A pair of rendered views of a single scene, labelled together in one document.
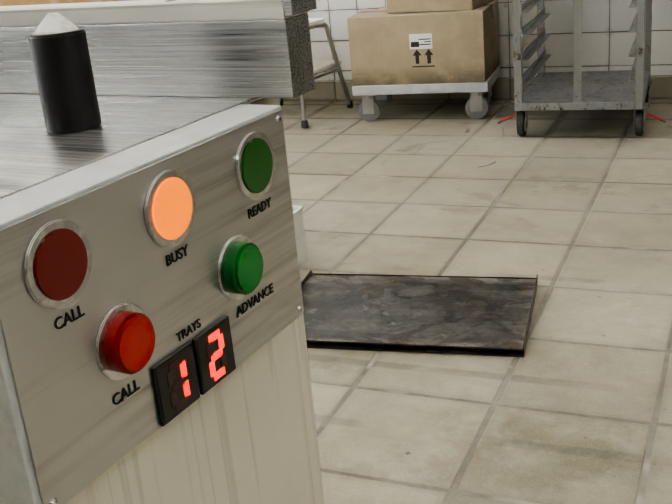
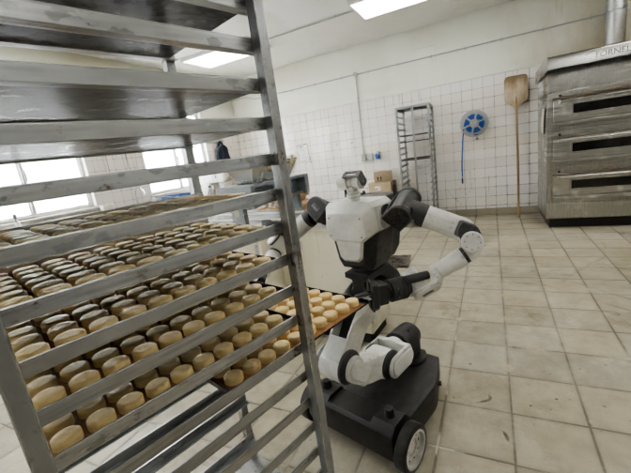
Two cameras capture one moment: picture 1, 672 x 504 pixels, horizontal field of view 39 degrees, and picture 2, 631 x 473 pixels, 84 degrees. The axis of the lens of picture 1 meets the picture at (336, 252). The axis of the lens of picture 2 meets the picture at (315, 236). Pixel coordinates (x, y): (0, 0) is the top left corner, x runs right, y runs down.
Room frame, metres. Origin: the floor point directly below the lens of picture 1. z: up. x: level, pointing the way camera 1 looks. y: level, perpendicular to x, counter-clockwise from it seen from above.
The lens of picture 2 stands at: (-1.85, 0.37, 1.32)
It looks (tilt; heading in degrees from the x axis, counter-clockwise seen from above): 13 degrees down; 3
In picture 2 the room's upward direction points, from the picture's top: 8 degrees counter-clockwise
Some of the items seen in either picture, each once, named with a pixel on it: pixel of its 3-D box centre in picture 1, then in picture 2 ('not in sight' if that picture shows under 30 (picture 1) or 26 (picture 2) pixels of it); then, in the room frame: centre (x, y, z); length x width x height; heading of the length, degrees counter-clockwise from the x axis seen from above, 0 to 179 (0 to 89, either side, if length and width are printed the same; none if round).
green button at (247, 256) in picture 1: (239, 267); not in sight; (0.50, 0.06, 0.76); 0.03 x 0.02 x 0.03; 150
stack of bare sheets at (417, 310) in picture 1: (405, 308); (383, 261); (2.08, -0.15, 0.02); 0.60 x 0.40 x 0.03; 73
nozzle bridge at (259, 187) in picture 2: not in sight; (269, 202); (0.91, 0.85, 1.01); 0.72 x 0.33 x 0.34; 150
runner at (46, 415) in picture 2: not in sight; (194, 336); (-1.14, 0.71, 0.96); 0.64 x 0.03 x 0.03; 139
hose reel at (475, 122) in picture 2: not in sight; (474, 146); (3.84, -1.97, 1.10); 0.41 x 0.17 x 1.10; 66
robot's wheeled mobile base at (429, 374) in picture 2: not in sight; (384, 374); (-0.27, 0.21, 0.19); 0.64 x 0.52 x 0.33; 139
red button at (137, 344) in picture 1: (125, 341); not in sight; (0.42, 0.11, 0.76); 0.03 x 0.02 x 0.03; 150
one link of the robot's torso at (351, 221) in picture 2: not in sight; (365, 226); (-0.29, 0.23, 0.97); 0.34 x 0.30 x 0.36; 49
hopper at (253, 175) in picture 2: not in sight; (263, 171); (0.91, 0.85, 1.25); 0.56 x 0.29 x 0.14; 150
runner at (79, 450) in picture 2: not in sight; (203, 372); (-1.14, 0.71, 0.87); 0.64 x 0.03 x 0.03; 139
